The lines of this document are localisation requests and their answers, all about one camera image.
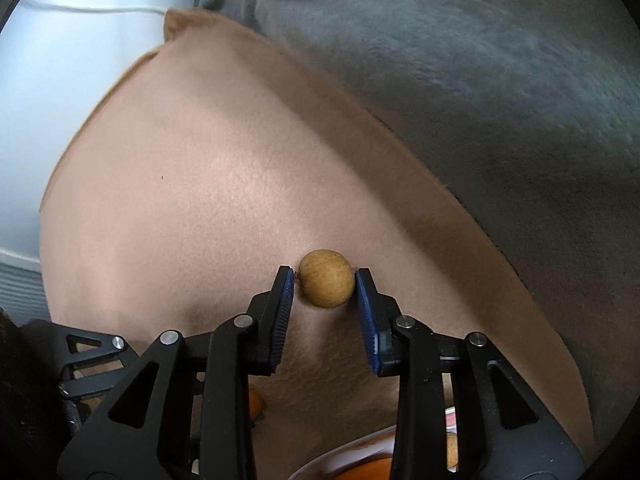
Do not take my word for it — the small mandarin orange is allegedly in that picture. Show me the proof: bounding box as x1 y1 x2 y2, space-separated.
248 388 265 420

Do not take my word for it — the large smooth orange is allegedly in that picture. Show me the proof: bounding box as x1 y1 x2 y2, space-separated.
332 457 392 480

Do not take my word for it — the white floral plate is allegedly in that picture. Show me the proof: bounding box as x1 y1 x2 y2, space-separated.
286 421 459 480

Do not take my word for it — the tan fleece mat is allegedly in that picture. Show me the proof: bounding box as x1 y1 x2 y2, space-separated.
40 11 592 479

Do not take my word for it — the grey plush cushion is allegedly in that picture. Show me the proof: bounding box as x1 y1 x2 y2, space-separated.
196 0 639 448

